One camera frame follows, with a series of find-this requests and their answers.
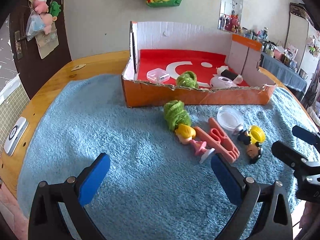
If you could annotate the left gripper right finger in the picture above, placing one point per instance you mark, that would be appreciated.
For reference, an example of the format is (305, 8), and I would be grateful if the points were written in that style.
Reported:
(274, 219)

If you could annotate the light blue fluffy towel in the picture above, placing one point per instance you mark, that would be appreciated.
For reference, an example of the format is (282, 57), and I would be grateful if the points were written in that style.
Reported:
(156, 187)

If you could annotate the yellow bottle cap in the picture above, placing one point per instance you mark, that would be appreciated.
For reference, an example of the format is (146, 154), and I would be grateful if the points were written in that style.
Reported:
(257, 134)

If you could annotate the pink white round device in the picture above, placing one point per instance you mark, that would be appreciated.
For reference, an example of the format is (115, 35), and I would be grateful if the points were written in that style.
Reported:
(221, 82)

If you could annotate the small clear plastic case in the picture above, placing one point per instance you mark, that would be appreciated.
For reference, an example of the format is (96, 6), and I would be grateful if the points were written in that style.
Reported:
(158, 75)

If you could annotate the white plush with black band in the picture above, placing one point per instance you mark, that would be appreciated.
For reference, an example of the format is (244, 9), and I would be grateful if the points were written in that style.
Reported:
(226, 72)

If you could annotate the green yarn ball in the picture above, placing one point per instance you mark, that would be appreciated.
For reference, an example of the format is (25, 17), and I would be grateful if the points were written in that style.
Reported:
(187, 79)
(175, 114)

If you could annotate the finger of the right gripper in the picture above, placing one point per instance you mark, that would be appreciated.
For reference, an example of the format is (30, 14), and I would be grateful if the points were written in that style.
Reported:
(292, 158)
(311, 138)

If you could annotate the red plush doll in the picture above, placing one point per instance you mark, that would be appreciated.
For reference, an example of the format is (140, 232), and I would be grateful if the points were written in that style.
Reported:
(233, 24)

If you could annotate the blonde girl figurine pink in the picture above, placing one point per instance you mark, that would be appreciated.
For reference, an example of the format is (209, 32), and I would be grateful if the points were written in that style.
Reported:
(186, 135)

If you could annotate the clear plastic bag on door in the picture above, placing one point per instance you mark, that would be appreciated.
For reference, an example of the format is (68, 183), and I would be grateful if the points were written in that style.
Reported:
(35, 25)

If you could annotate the green plush toy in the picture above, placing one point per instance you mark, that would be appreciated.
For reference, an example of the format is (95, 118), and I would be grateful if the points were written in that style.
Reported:
(54, 9)

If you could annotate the wall mirror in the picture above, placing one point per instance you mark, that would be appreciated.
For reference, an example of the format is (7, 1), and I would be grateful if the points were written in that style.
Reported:
(228, 8)

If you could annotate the white wardrobe cabinet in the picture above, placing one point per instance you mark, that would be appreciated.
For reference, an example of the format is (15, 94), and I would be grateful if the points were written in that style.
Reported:
(303, 35)

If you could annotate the orange cardboard box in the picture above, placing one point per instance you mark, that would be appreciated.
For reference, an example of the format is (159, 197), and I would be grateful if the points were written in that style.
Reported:
(180, 47)

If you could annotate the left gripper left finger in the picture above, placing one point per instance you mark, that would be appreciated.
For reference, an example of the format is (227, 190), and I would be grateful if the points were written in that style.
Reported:
(46, 220)

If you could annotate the small tag on table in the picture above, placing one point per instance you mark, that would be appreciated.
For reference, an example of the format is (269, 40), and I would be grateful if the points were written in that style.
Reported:
(78, 67)

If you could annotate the clear round plastic lid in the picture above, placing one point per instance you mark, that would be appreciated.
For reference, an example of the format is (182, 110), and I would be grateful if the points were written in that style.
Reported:
(229, 118)

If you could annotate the dark blue covered desk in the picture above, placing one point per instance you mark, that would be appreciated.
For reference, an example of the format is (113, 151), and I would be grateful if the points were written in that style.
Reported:
(285, 75)

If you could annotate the white remote device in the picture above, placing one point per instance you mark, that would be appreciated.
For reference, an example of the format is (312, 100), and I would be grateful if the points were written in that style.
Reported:
(15, 135)

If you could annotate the door handle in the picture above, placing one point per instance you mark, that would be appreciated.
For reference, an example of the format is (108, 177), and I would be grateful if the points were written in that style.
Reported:
(18, 39)

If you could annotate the pink plush toy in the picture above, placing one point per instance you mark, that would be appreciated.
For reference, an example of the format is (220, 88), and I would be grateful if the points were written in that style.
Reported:
(41, 8)

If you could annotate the pink plastic clip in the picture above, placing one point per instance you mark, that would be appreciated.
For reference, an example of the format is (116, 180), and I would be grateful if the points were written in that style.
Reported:
(218, 139)

